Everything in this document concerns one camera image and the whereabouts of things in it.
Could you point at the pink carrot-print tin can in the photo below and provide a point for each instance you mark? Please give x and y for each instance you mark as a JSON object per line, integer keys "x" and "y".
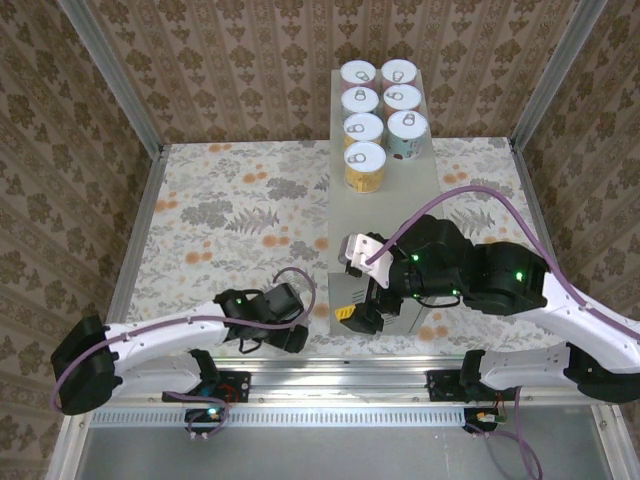
{"x": 360, "y": 75}

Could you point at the silver-lid tin can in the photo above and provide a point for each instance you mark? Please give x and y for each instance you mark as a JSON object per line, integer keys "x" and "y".
{"x": 363, "y": 127}
{"x": 360, "y": 100}
{"x": 402, "y": 97}

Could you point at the aluminium table side rail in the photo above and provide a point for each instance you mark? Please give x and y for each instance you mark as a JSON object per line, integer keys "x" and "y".
{"x": 141, "y": 225}
{"x": 531, "y": 200}

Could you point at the grey counter box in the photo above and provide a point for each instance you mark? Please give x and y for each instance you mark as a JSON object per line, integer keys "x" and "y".
{"x": 390, "y": 210}

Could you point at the teal patterned tin can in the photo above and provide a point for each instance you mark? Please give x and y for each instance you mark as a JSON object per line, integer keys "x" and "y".
{"x": 407, "y": 135}

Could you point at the aluminium frame post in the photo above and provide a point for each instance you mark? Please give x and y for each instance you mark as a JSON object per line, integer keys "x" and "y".
{"x": 555, "y": 75}
{"x": 116, "y": 80}

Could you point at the yellow label tin can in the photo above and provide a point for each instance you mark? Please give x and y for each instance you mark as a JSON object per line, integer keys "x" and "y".
{"x": 365, "y": 170}

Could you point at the grey metal panel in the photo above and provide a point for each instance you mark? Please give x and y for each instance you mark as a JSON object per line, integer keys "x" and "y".
{"x": 325, "y": 455}

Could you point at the aluminium front rail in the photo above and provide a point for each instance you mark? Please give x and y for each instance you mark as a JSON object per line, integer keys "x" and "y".
{"x": 340, "y": 382}

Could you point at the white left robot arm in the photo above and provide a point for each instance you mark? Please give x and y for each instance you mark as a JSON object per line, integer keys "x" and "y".
{"x": 160, "y": 327}

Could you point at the small black controller board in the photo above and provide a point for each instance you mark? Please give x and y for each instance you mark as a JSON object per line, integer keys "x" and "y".
{"x": 205, "y": 416}
{"x": 482, "y": 417}

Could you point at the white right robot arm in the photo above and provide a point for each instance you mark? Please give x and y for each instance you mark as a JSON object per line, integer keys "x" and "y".
{"x": 525, "y": 367}

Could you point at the pink label tin can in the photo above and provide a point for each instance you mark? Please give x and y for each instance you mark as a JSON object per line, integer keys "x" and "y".
{"x": 400, "y": 75}

